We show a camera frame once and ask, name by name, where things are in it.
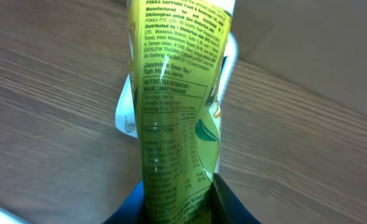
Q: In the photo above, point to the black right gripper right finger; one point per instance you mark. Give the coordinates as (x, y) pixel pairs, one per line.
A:
(226, 207)

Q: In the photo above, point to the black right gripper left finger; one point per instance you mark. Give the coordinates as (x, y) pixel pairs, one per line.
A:
(132, 210)

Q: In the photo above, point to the white barcode scanner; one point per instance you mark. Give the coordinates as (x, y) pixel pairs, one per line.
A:
(124, 114)

